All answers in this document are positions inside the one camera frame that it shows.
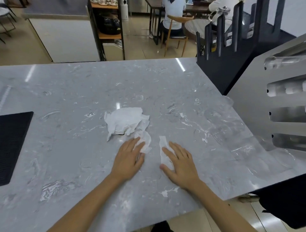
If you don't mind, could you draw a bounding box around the person's left hand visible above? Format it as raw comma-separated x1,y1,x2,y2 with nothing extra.
110,137,146,183

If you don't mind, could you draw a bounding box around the person's right hand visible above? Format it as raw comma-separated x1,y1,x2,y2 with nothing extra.
159,141,204,191

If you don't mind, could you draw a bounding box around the narrow white tissue strip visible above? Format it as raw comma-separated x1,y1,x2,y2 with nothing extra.
159,136,175,170

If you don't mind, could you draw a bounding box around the small white tissue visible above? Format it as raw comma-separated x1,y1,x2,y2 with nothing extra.
133,130,152,154

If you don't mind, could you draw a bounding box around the person's right forearm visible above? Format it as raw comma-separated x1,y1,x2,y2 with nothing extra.
185,179,258,232

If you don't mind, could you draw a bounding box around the person's left forearm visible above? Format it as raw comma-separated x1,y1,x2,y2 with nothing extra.
47,174,128,232

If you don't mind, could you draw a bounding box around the large crumpled white tissue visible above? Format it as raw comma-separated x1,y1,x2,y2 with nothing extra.
104,107,150,142

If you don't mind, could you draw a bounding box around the black shoe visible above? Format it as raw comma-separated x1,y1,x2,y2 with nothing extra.
151,221,174,232

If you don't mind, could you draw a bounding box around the stainless steel cup dispenser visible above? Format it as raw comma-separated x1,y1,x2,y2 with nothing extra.
226,33,306,152

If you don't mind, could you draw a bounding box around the black slotted cup rack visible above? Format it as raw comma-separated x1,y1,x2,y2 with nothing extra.
196,0,297,95

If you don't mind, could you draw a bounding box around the black rubber bar mat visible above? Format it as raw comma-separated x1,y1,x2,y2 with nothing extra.
0,111,34,186

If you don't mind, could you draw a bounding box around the wooden chair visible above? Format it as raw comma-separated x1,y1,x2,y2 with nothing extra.
160,15,195,57

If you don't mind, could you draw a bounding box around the white counter cabinet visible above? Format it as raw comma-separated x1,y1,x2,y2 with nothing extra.
22,0,101,63

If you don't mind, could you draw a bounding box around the white cylindrical appliance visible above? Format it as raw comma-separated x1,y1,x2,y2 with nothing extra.
119,0,130,21

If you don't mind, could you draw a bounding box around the dark wooden table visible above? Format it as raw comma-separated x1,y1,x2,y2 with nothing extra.
144,0,217,46

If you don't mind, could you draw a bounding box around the clear plastic bag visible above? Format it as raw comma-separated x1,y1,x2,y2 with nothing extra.
208,7,230,22

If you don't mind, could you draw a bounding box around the row of white dishes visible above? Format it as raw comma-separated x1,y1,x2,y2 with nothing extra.
92,0,118,6

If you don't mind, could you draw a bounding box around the black metal chair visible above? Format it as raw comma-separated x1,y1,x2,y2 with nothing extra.
0,0,18,45

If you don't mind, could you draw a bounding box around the black frame wooden shelf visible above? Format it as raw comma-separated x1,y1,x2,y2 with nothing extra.
87,0,126,62

